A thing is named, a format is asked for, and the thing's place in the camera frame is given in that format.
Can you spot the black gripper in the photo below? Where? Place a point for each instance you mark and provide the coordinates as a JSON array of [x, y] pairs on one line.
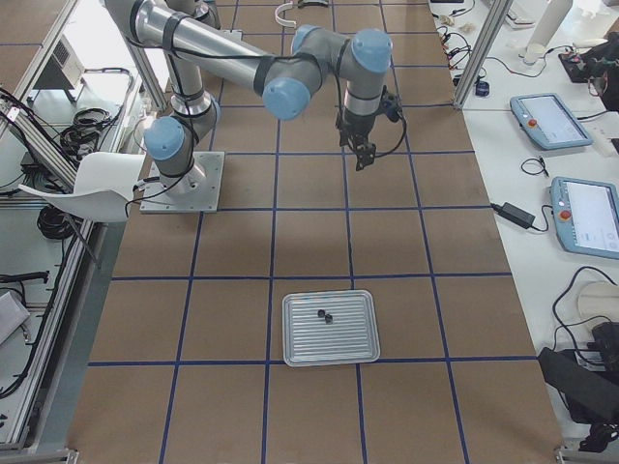
[[353, 128]]

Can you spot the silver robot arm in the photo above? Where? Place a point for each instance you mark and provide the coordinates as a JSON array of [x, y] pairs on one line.
[[204, 11], [193, 45]]

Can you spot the silver metal tray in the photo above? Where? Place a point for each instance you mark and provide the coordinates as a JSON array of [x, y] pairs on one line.
[[352, 337]]

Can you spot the small blue black device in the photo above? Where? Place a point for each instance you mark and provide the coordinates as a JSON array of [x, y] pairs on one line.
[[482, 89]]

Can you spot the green curved brake shoe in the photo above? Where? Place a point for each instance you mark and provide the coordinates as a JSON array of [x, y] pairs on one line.
[[312, 3]]

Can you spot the black power adapter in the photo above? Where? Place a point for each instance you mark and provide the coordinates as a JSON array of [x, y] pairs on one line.
[[514, 214]]

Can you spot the white curved plastic piece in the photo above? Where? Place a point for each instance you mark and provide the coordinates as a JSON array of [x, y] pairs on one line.
[[280, 15]]

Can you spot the far blue teach pendant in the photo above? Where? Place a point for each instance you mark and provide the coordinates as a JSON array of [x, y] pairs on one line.
[[548, 122]]

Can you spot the blue teach pendant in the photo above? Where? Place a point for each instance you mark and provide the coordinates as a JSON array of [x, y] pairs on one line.
[[548, 122], [586, 216]]

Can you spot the white paper cup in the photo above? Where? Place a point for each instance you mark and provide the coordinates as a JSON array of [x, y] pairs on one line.
[[533, 53]]

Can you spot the near blue teach pendant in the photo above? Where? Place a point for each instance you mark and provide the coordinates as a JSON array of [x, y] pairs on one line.
[[586, 216]]

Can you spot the white plastic chair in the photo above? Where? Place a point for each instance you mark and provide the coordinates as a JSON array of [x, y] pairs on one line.
[[102, 187]]

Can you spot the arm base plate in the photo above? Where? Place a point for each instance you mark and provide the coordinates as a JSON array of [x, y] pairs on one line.
[[197, 191]]

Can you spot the aluminium frame post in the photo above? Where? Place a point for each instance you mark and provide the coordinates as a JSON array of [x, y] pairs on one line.
[[481, 48]]

